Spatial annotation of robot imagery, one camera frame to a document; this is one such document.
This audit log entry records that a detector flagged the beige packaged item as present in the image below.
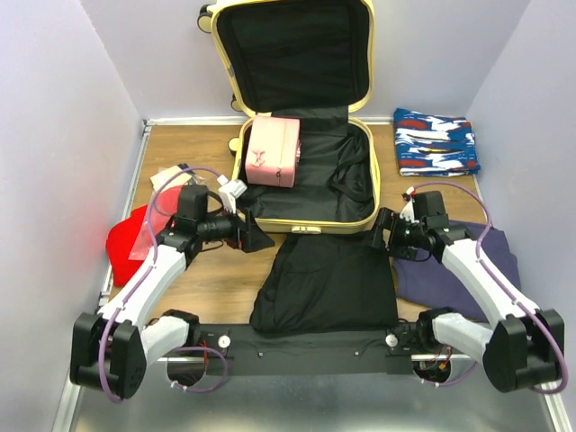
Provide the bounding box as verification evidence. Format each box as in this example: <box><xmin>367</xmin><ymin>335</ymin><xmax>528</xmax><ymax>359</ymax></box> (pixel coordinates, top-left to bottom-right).
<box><xmin>150</xmin><ymin>164</ymin><xmax>195</xmax><ymax>192</ymax></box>

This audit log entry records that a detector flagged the red folded garment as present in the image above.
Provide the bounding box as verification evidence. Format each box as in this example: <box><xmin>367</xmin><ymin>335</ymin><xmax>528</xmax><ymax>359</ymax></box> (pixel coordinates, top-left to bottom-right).
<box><xmin>105</xmin><ymin>205</ymin><xmax>151</xmax><ymax>287</ymax></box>

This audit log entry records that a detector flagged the pink cosmetic case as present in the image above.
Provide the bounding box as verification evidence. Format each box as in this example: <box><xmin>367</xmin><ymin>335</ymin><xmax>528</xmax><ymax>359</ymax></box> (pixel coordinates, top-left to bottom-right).
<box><xmin>245</xmin><ymin>115</ymin><xmax>301</xmax><ymax>188</ymax></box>

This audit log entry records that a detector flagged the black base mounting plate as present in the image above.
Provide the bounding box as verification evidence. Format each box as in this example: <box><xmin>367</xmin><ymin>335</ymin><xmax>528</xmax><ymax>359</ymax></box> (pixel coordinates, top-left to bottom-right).
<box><xmin>147</xmin><ymin>321</ymin><xmax>469</xmax><ymax>377</ymax></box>

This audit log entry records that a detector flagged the blue red white patterned cloth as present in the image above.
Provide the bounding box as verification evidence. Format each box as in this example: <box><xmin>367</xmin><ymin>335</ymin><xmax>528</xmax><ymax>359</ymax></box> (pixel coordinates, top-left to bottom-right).
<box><xmin>393</xmin><ymin>108</ymin><xmax>481</xmax><ymax>176</ymax></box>

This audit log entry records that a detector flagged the purple folded sweatshirt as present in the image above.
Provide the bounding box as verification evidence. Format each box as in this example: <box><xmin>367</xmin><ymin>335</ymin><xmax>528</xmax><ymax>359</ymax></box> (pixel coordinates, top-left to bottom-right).
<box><xmin>393</xmin><ymin>228</ymin><xmax>521</xmax><ymax>323</ymax></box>

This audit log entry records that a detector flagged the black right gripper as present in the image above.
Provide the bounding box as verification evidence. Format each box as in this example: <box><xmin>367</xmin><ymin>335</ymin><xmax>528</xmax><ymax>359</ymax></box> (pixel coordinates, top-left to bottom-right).
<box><xmin>360</xmin><ymin>205</ymin><xmax>427</xmax><ymax>261</ymax></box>

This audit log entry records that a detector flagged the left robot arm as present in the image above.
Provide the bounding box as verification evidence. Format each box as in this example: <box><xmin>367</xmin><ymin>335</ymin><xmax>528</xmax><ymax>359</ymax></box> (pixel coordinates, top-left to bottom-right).
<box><xmin>69</xmin><ymin>184</ymin><xmax>274</xmax><ymax>403</ymax></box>

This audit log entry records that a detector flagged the black garment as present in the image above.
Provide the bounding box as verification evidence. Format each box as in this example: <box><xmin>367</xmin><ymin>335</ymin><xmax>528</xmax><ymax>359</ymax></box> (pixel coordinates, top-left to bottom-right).
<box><xmin>249</xmin><ymin>232</ymin><xmax>399</xmax><ymax>334</ymax></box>

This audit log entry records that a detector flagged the red plastic packaged item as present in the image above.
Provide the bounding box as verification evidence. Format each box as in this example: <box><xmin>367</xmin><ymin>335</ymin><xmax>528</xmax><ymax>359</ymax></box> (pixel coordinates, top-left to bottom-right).
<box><xmin>128</xmin><ymin>185</ymin><xmax>183</xmax><ymax>261</ymax></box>

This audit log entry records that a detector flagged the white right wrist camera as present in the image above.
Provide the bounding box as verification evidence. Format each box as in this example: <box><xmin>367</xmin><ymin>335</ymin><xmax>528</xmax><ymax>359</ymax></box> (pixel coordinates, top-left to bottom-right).
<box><xmin>399</xmin><ymin>198</ymin><xmax>417</xmax><ymax>223</ymax></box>

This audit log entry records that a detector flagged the aluminium frame rail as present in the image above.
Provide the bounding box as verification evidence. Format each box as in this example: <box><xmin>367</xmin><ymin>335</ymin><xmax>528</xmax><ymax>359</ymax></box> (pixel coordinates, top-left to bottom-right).
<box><xmin>54</xmin><ymin>353</ymin><xmax>572</xmax><ymax>431</ymax></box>

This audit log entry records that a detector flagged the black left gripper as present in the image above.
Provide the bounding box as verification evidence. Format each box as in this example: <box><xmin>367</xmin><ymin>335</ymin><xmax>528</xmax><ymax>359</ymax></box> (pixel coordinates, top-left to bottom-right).
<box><xmin>198</xmin><ymin>202</ymin><xmax>275</xmax><ymax>253</ymax></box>

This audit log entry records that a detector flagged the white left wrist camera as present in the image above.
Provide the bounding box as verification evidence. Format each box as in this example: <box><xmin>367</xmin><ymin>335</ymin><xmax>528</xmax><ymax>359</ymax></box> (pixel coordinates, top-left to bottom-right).
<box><xmin>217</xmin><ymin>175</ymin><xmax>248</xmax><ymax>214</ymax></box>

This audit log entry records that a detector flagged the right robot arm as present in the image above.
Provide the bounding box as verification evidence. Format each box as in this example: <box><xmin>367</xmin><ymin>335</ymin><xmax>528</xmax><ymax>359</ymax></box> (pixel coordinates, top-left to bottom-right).
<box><xmin>372</xmin><ymin>188</ymin><xmax>569</xmax><ymax>395</ymax></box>

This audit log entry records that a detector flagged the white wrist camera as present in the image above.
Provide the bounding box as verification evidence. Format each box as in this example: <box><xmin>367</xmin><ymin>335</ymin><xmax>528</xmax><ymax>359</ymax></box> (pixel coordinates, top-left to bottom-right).
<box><xmin>217</xmin><ymin>175</ymin><xmax>248</xmax><ymax>214</ymax></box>
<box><xmin>399</xmin><ymin>198</ymin><xmax>417</xmax><ymax>223</ymax></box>

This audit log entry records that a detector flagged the cream yellow suitcase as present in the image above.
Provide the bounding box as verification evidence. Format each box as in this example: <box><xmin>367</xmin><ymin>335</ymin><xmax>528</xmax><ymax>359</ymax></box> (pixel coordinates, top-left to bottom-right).
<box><xmin>197</xmin><ymin>0</ymin><xmax>381</xmax><ymax>234</ymax></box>

